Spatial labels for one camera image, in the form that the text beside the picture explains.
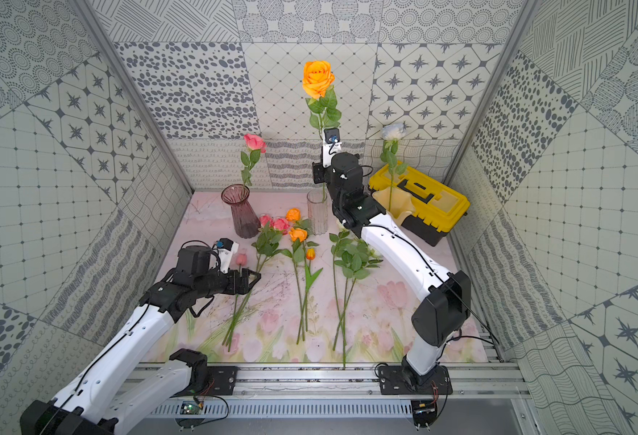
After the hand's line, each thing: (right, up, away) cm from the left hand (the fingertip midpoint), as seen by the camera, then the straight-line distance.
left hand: (247, 269), depth 78 cm
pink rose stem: (-1, +39, +10) cm, 40 cm away
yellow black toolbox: (+61, +18, +15) cm, 66 cm away
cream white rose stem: (+31, -1, +20) cm, 37 cm away
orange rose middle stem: (+13, +8, +23) cm, 27 cm away
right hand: (+23, +34, -5) cm, 41 cm away
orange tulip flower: (+17, -6, +17) cm, 25 cm away
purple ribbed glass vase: (-7, +13, +20) cm, 25 cm away
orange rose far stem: (+10, +16, +29) cm, 35 cm away
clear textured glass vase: (+20, +18, +18) cm, 33 cm away
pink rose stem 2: (+1, +10, +26) cm, 28 cm away
